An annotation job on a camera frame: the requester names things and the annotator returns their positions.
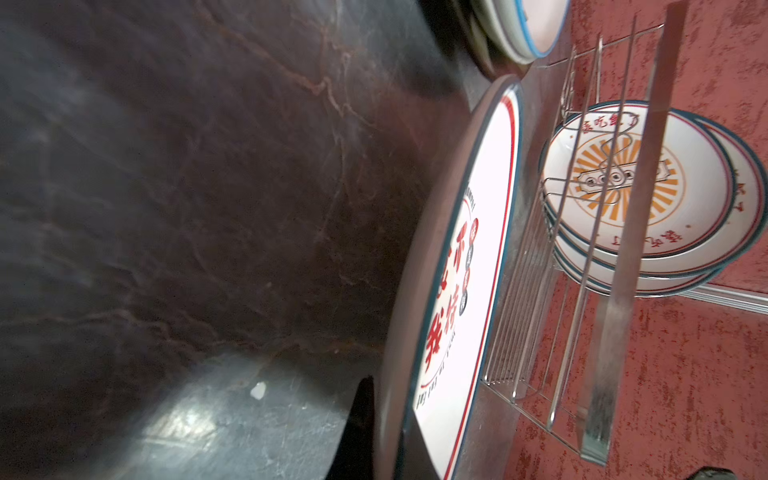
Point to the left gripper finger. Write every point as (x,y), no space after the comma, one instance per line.
(354,456)

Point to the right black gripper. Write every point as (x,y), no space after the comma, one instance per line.
(712,473)

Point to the watermelon blue rim plate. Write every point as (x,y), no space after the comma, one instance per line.
(524,30)

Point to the black striped rim plate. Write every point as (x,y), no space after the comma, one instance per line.
(475,37)

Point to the right corner aluminium profile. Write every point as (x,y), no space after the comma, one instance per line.
(754,302)

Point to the orange sunburst plate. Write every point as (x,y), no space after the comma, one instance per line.
(743,226)
(590,168)

